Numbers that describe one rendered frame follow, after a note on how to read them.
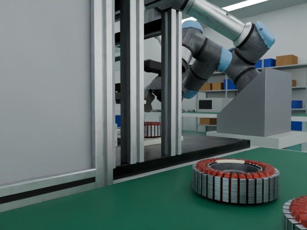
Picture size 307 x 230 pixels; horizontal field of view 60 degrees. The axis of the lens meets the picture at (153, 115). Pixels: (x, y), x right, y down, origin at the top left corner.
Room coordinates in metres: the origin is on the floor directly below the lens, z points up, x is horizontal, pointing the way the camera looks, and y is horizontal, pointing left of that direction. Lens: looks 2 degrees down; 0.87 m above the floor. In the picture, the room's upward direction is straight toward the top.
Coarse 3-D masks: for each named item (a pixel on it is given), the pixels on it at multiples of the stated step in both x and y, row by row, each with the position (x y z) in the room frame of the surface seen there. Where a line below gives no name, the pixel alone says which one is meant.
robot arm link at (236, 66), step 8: (232, 48) 1.23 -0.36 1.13; (232, 56) 1.20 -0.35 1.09; (240, 56) 1.16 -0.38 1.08; (232, 64) 1.20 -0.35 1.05; (240, 64) 1.18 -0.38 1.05; (248, 64) 1.17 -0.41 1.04; (224, 72) 1.25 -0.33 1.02; (232, 72) 1.20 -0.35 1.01; (240, 72) 1.17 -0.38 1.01; (232, 80) 1.22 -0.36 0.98
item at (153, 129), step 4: (144, 124) 0.68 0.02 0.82; (148, 124) 0.68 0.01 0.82; (152, 124) 0.69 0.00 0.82; (156, 124) 0.69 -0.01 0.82; (160, 124) 0.71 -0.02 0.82; (144, 128) 0.68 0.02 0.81; (148, 128) 0.68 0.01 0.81; (152, 128) 0.68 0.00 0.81; (156, 128) 0.69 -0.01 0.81; (160, 128) 0.70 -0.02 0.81; (144, 132) 0.68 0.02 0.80; (148, 132) 0.68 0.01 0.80; (152, 132) 0.68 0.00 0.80; (156, 132) 0.69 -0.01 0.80; (160, 132) 0.70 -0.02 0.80; (144, 136) 0.68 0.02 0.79; (148, 136) 0.68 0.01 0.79; (152, 136) 0.69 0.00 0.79; (156, 136) 0.70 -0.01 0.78; (160, 136) 0.71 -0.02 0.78
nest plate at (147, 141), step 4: (120, 136) 0.72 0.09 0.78; (120, 140) 0.69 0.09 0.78; (144, 140) 0.64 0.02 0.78; (148, 140) 0.64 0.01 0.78; (152, 140) 0.65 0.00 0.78; (156, 140) 0.66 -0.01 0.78; (160, 140) 0.67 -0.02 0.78; (144, 144) 0.63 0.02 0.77; (148, 144) 0.64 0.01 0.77; (152, 144) 0.65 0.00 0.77
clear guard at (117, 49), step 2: (116, 48) 0.91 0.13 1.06; (118, 48) 0.91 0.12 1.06; (116, 50) 0.95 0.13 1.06; (118, 50) 0.95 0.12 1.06; (116, 52) 0.99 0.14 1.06; (118, 52) 0.98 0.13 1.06; (116, 54) 1.00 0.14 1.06; (118, 54) 0.99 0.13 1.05; (116, 56) 1.01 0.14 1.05; (118, 56) 1.00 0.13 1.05; (116, 58) 1.02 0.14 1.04; (118, 58) 1.01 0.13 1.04; (116, 60) 1.03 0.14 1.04; (118, 60) 1.02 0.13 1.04; (116, 62) 1.04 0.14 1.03; (118, 62) 1.03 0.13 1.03; (116, 64) 1.05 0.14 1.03; (118, 64) 1.04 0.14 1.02; (116, 66) 1.06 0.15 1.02; (118, 66) 1.05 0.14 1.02; (116, 68) 1.07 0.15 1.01; (118, 68) 1.06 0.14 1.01; (116, 70) 1.08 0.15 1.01; (118, 70) 1.07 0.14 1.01
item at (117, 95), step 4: (116, 84) 0.64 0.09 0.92; (116, 88) 0.64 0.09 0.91; (120, 88) 0.64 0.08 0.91; (116, 92) 0.63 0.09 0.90; (120, 92) 0.64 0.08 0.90; (116, 96) 0.62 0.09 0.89; (120, 96) 0.63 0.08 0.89; (116, 100) 0.70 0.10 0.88; (120, 100) 0.69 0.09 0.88; (144, 100) 0.69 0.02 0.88
